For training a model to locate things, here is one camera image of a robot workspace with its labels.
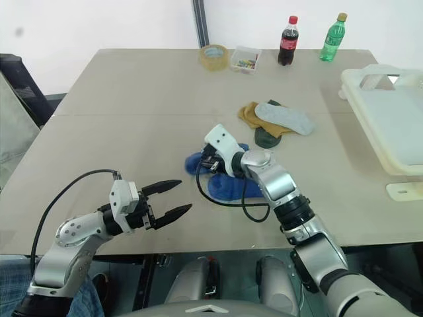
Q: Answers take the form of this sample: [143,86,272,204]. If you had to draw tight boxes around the dark green sock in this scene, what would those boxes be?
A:
[254,98,286,149]

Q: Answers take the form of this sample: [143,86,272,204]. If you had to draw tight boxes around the clear packing tape roll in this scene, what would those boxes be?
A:
[198,44,230,72]

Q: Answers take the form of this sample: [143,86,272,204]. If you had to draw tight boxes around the grey robot torso front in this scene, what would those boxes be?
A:
[114,298,277,317]

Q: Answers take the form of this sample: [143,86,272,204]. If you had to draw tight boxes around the grey board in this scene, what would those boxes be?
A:
[0,70,41,190]

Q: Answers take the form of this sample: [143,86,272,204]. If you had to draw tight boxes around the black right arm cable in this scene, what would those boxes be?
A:
[196,157,271,223]

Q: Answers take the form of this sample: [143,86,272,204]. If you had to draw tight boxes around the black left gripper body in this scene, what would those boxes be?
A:
[126,192,158,232]

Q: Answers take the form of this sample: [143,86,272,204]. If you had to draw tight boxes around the green plastic bottle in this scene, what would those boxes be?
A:
[319,12,348,62]

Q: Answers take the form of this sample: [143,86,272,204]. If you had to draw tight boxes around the cream plastic basket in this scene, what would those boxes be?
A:
[338,63,423,176]

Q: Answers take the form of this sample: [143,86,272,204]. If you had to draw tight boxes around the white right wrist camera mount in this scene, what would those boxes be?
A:
[204,124,246,176]

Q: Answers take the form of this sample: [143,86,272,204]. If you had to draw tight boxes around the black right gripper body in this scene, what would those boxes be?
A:
[199,141,229,176]

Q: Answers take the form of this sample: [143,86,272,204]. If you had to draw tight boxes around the light grey sock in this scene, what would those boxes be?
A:
[254,102,316,137]

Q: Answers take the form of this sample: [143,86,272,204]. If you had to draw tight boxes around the clear box of coloured clips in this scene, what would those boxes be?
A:
[229,46,263,75]

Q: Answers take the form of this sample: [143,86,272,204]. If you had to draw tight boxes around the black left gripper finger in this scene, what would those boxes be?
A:
[141,179,184,198]
[155,203,194,230]

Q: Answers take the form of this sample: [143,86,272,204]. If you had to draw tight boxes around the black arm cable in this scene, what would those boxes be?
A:
[196,157,271,223]
[30,169,122,269]

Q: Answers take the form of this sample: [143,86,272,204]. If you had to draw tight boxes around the blue fuzzy sock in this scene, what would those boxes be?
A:
[207,172,266,203]
[184,142,250,176]

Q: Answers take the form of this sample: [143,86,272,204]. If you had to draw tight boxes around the blue denim trouser leg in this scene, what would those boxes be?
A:
[0,254,107,317]

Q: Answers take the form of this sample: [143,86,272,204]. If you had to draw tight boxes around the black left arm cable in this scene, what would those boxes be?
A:
[30,169,122,269]

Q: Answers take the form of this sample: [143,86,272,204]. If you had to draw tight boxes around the black aluminium profile post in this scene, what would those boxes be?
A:
[192,0,211,48]

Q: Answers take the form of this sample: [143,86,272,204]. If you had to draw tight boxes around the cream plastic flat piece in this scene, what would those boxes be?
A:
[385,182,423,202]

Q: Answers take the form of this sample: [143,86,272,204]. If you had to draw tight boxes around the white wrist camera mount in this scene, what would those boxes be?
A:
[204,124,246,176]
[109,180,140,234]

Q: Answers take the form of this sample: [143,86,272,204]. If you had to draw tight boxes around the mustard yellow sock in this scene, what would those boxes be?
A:
[237,101,294,139]

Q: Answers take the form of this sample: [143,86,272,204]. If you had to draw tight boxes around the metal table bracket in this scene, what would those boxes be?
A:
[154,254,172,269]

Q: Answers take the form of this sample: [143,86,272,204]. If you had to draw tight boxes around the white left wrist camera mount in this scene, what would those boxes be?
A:
[109,180,140,234]

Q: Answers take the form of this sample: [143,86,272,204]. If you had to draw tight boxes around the silver rounded robot thigh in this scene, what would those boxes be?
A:
[164,255,221,305]
[255,255,300,317]

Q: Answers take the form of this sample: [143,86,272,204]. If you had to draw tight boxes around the cola bottle with red cap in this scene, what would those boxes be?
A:
[277,15,299,67]

